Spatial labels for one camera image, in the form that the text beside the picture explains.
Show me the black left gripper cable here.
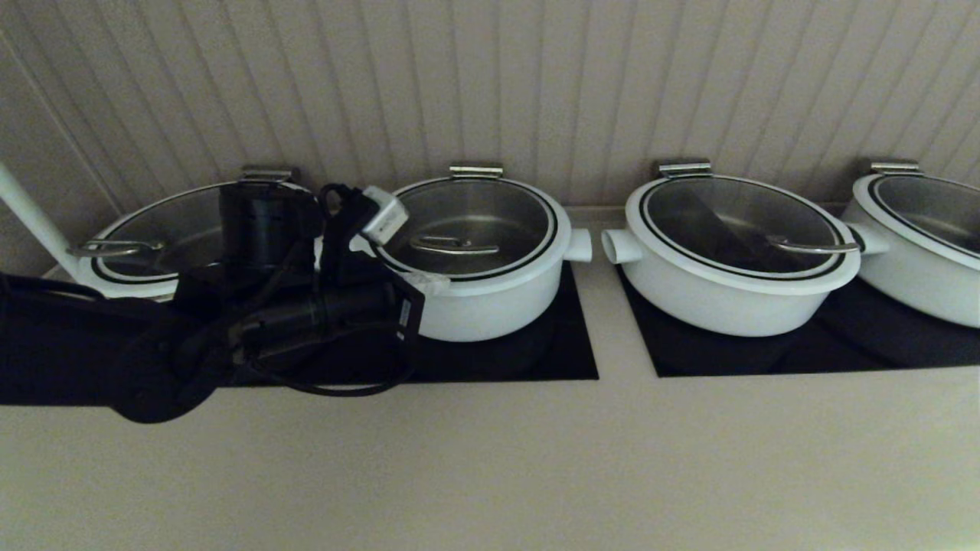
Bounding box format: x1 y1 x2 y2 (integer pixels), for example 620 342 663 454
230 321 418 397

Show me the white round pot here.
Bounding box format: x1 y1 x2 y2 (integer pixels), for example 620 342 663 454
601 222 893 337
417 228 594 343
842 174 980 330

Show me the black glass cooktop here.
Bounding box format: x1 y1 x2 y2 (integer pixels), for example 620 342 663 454
616 264 980 378
222 264 599 387

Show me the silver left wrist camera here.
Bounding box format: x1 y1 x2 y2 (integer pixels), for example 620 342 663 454
318 184 410 288

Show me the glass lid with white rim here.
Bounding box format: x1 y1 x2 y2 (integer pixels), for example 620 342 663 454
624 174 861 297
67 181 322 299
375 178 573 298
850 174 980 272

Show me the white pole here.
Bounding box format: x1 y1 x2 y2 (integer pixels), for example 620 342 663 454
0 162 81 280

